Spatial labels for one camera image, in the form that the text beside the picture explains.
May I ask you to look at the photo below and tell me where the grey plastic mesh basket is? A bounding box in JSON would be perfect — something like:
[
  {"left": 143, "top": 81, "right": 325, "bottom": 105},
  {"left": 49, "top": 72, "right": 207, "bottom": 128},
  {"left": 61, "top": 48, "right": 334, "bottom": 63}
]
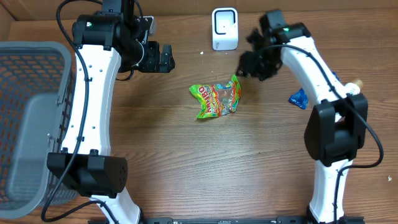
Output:
[{"left": 1, "top": 41, "right": 76, "bottom": 219}]

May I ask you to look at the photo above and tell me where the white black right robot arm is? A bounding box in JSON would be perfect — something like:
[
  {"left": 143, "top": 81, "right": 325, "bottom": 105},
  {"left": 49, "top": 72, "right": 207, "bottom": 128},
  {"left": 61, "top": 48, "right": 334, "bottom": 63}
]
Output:
[{"left": 237, "top": 10, "right": 368, "bottom": 223}]

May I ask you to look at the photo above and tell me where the blue snack wrapper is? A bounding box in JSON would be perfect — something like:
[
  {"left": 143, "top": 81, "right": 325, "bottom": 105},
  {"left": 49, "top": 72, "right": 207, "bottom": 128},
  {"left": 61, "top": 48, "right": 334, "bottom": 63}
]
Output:
[{"left": 289, "top": 73, "right": 337, "bottom": 110}]

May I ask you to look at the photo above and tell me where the colourful gummy candy bag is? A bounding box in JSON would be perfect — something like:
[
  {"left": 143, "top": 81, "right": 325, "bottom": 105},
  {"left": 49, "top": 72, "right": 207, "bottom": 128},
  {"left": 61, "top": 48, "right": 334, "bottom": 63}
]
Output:
[{"left": 189, "top": 75, "right": 241, "bottom": 119}]

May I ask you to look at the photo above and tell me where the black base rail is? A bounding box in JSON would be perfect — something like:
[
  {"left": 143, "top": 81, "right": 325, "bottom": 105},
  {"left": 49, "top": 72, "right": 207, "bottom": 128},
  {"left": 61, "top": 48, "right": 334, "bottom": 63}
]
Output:
[{"left": 88, "top": 207, "right": 364, "bottom": 224}]

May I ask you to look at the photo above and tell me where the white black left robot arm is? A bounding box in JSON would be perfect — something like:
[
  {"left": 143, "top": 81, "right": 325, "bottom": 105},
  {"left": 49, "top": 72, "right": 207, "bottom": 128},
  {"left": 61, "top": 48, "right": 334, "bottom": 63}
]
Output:
[{"left": 47, "top": 0, "right": 175, "bottom": 223}]

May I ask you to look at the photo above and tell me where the white tube gold cap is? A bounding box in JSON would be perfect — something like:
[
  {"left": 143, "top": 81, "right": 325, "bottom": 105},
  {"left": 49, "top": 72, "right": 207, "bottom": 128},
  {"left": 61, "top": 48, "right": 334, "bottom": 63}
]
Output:
[{"left": 345, "top": 79, "right": 364, "bottom": 95}]

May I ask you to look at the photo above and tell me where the white barcode scanner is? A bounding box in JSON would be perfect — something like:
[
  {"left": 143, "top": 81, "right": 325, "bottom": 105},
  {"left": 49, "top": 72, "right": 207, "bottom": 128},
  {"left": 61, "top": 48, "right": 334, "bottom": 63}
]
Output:
[{"left": 211, "top": 7, "right": 239, "bottom": 51}]

